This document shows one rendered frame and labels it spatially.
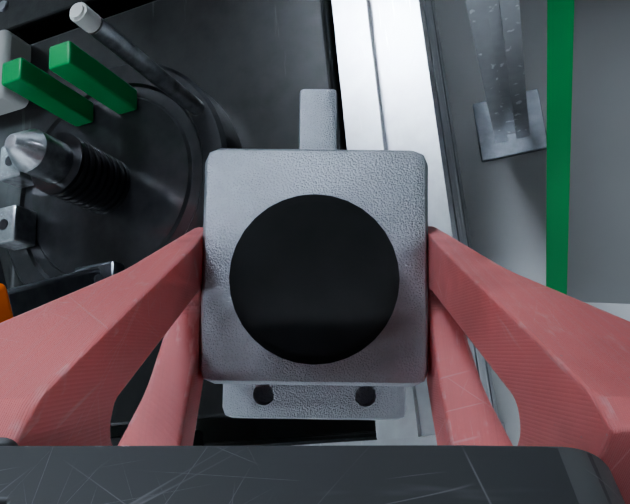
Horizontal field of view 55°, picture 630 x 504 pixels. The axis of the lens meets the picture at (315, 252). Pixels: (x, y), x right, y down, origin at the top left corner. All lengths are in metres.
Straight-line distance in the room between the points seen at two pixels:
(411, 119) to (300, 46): 0.07
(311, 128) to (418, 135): 0.14
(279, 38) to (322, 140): 0.18
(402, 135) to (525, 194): 0.11
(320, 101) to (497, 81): 0.17
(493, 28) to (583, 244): 0.11
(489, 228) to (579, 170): 0.17
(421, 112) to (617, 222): 0.12
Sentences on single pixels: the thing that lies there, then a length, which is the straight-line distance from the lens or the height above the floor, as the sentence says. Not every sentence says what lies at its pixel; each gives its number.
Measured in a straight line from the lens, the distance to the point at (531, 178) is 0.39.
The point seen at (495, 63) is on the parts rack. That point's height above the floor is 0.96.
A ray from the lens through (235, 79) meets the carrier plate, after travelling 0.34.
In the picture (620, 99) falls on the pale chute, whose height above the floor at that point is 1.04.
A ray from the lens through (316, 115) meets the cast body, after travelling 0.16.
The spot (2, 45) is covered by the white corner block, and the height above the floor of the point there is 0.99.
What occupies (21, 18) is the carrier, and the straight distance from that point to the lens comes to 0.46.
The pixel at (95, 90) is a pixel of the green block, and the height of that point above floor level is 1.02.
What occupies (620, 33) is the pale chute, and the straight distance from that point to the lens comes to 0.20.
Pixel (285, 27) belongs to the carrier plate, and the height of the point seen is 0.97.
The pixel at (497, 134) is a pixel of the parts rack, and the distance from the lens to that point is 0.39.
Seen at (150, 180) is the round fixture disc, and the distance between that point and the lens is 0.32.
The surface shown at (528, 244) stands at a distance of 0.38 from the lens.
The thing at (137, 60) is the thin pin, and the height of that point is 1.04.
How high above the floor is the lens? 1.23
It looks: 66 degrees down
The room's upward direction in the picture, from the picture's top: 59 degrees counter-clockwise
